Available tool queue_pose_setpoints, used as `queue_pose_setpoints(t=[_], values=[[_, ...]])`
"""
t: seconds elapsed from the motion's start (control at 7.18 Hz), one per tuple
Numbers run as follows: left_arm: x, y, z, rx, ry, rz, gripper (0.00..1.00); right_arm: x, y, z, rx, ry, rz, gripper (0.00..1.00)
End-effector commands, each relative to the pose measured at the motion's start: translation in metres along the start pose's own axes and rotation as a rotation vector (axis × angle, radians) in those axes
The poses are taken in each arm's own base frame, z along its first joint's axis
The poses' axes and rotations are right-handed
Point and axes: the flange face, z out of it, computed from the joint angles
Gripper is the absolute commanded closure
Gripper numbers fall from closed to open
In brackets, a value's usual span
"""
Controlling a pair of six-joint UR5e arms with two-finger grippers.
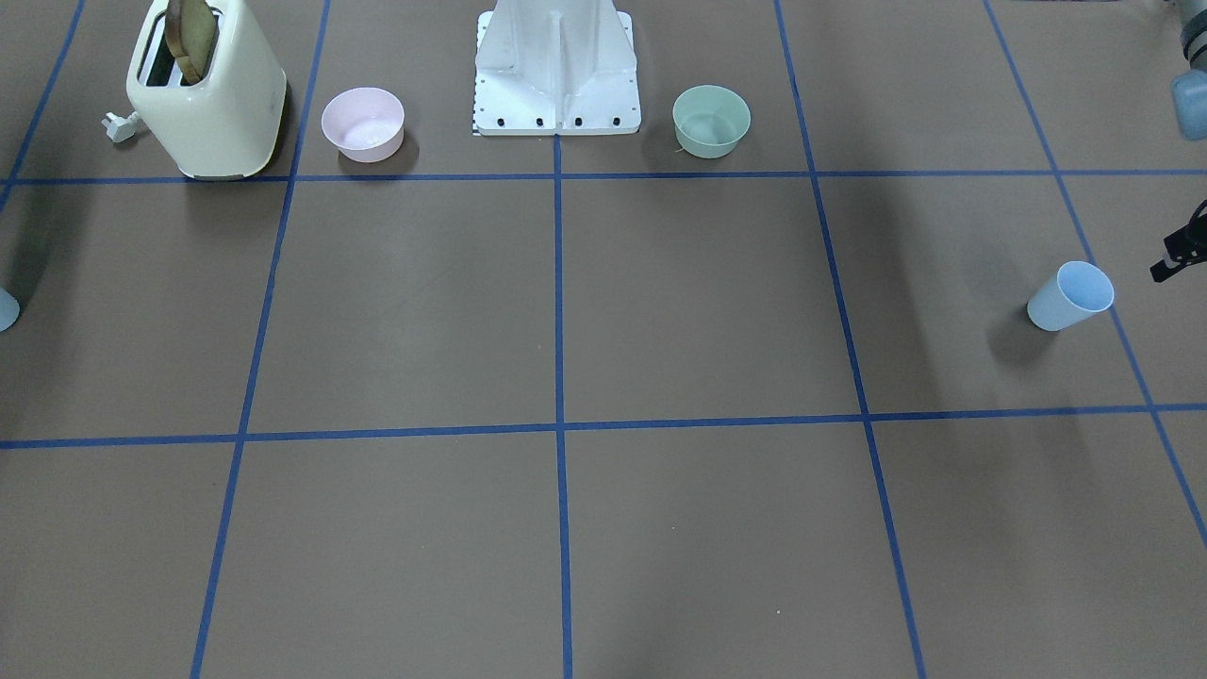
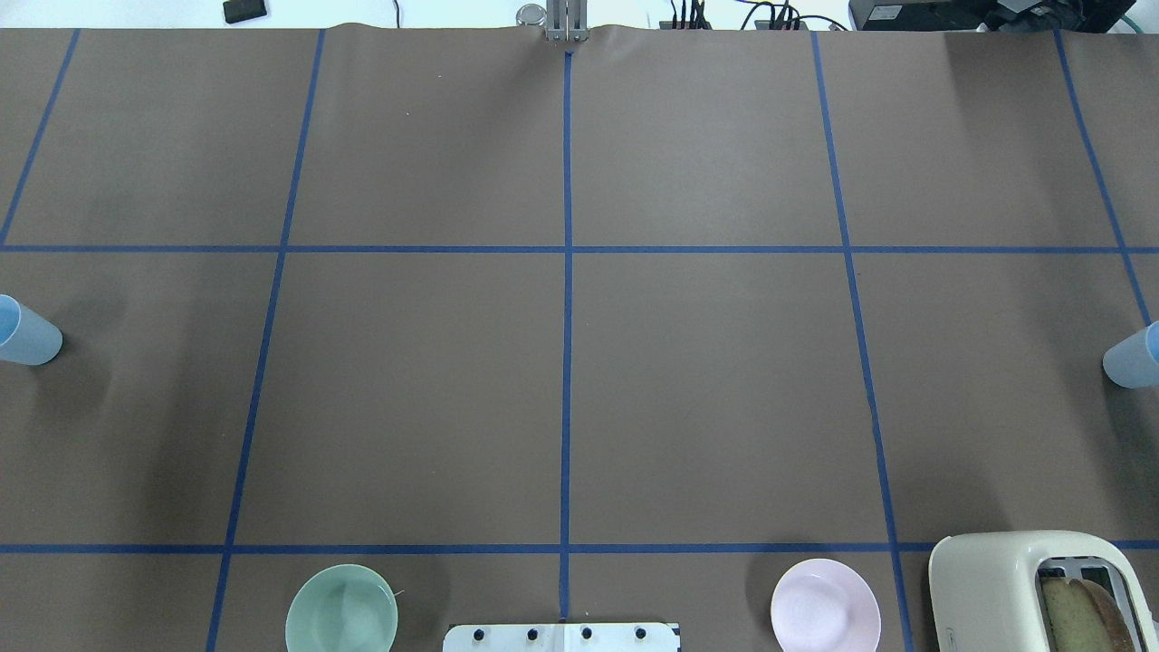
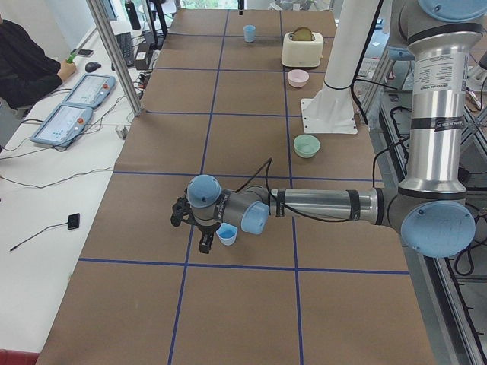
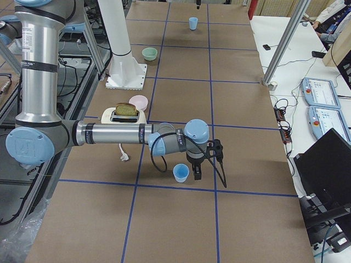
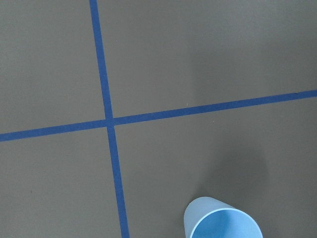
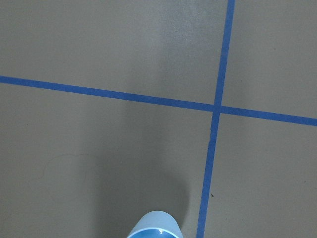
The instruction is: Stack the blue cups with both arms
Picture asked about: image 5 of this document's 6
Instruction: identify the light blue cup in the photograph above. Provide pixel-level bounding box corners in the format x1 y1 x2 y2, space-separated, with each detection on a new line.
184 197 263 238

